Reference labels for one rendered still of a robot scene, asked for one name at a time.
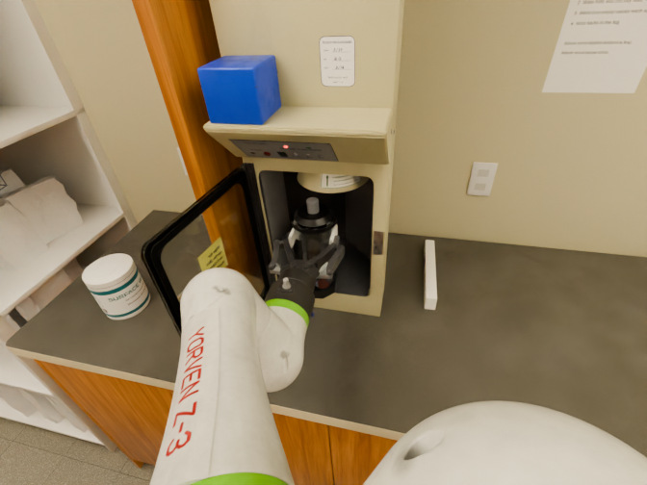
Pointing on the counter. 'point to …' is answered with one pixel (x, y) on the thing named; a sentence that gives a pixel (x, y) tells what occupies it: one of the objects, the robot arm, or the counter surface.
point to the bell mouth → (321, 183)
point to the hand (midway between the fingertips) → (314, 233)
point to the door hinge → (259, 216)
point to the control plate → (286, 149)
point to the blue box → (241, 89)
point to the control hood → (320, 131)
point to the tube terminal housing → (374, 21)
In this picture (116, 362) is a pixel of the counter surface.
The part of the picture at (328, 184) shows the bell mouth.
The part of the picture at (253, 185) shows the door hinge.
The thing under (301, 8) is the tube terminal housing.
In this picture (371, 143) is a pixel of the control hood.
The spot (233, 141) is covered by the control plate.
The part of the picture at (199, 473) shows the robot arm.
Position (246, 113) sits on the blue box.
